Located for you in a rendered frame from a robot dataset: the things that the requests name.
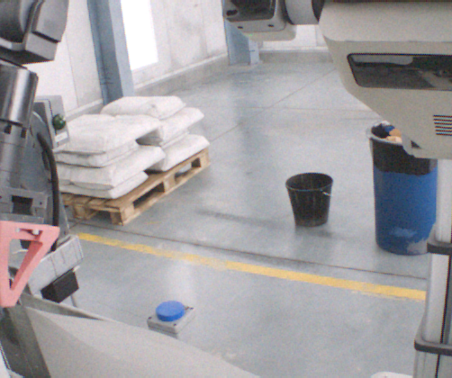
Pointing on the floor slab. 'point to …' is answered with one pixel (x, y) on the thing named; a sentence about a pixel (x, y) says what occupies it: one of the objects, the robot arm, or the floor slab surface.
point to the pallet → (89, 207)
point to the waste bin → (401, 193)
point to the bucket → (310, 197)
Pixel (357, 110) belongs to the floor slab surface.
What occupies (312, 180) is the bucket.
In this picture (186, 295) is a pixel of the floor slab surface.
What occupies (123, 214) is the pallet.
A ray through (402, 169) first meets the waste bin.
